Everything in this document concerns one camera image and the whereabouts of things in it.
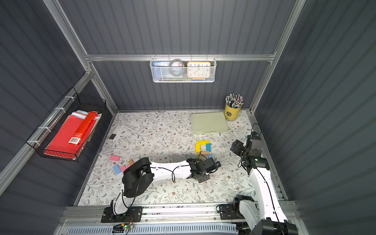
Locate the yellow square clock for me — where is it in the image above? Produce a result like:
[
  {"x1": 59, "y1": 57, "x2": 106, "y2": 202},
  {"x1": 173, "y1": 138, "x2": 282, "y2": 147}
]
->
[{"x1": 187, "y1": 61, "x2": 212, "y2": 80}]

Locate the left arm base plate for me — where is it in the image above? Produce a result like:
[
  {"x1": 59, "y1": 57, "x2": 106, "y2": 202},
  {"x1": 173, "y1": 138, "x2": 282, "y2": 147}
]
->
[{"x1": 101, "y1": 206, "x2": 143, "y2": 223}]

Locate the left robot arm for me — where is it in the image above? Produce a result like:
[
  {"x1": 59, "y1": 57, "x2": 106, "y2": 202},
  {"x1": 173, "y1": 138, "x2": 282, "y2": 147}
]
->
[{"x1": 110, "y1": 158, "x2": 221, "y2": 218}]

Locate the yellow block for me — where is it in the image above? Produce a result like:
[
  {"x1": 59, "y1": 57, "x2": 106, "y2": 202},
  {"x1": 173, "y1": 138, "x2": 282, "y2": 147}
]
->
[
  {"x1": 195, "y1": 144, "x2": 201, "y2": 153},
  {"x1": 196, "y1": 140, "x2": 210, "y2": 146}
]

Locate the grey tape roll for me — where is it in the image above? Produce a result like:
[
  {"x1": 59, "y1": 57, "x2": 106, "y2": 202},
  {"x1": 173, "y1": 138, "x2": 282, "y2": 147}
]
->
[{"x1": 168, "y1": 59, "x2": 185, "y2": 77}]

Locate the white wire wall basket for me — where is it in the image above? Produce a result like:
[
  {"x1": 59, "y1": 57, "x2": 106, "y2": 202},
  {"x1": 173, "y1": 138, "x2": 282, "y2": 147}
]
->
[{"x1": 149, "y1": 57, "x2": 217, "y2": 83}]

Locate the pale green workspace book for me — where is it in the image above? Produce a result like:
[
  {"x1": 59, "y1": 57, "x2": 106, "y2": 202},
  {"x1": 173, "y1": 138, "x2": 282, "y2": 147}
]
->
[{"x1": 191, "y1": 112, "x2": 229, "y2": 135}]

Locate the red folder stack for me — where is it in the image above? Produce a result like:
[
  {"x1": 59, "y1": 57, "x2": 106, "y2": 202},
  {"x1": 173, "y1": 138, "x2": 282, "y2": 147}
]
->
[{"x1": 43, "y1": 110, "x2": 102, "y2": 160}]

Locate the black wire side basket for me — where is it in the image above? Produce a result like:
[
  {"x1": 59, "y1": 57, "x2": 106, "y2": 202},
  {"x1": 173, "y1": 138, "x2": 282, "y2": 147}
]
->
[{"x1": 26, "y1": 93, "x2": 107, "y2": 162}]

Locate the red long box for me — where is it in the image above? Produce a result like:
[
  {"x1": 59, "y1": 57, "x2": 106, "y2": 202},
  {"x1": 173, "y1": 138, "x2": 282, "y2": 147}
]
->
[{"x1": 68, "y1": 111, "x2": 98, "y2": 146}]

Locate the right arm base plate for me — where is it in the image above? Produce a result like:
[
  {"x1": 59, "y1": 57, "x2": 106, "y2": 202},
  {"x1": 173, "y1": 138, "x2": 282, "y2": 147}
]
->
[{"x1": 216, "y1": 204, "x2": 244, "y2": 220}]

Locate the green circuit board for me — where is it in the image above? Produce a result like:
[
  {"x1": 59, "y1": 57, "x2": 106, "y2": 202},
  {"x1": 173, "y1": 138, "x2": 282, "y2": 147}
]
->
[{"x1": 112, "y1": 223, "x2": 134, "y2": 235}]

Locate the yellow pen cup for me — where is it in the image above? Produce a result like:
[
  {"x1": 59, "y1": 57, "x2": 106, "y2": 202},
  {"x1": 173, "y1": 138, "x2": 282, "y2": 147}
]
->
[{"x1": 224, "y1": 94, "x2": 244, "y2": 121}]

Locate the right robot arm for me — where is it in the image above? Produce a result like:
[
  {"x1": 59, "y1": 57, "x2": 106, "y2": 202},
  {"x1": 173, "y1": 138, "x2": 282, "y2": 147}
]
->
[{"x1": 230, "y1": 131, "x2": 298, "y2": 235}]

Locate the white remote control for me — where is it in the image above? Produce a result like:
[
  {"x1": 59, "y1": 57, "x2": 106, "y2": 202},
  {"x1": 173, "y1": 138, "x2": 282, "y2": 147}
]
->
[{"x1": 108, "y1": 124, "x2": 124, "y2": 143}]

